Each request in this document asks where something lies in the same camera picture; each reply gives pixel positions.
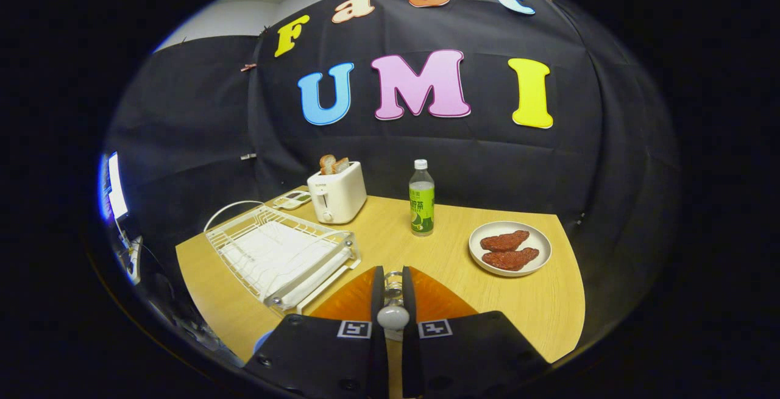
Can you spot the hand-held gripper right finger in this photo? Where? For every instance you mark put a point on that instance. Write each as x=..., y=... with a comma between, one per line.
x=409, y=356

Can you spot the white divided condiment tray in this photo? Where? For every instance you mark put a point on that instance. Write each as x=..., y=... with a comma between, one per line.
x=291, y=200

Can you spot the black backdrop cloth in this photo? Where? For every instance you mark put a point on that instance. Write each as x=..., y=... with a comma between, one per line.
x=426, y=143

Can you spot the metal spoon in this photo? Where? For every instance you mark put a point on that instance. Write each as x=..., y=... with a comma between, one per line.
x=393, y=318

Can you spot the green label drink bottle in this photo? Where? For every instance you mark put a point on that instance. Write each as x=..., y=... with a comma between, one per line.
x=421, y=207

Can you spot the toast bread slice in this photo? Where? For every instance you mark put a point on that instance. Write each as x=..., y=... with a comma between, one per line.
x=342, y=165
x=327, y=164

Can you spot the brown meat piece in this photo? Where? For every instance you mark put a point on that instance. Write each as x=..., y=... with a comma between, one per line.
x=504, y=240
x=510, y=259

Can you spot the white toaster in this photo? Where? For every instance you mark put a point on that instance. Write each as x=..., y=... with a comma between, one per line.
x=341, y=195

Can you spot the computer monitor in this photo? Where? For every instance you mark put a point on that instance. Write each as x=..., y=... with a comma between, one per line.
x=116, y=186

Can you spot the white plate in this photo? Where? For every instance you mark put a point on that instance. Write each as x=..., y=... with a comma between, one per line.
x=539, y=237

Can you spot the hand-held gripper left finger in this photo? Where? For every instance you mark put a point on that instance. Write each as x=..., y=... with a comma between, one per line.
x=379, y=356

